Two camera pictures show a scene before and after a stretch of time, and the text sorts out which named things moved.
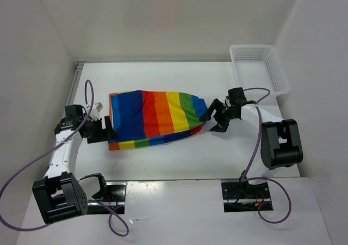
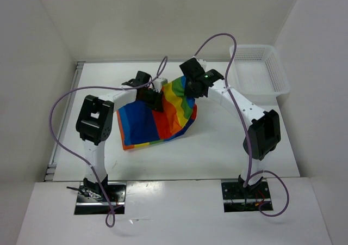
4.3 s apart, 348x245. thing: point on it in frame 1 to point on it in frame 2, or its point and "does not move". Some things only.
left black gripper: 101,135 to 156,104
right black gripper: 222,125 to 192,94
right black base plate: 243,197 does not move
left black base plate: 115,195 does not move
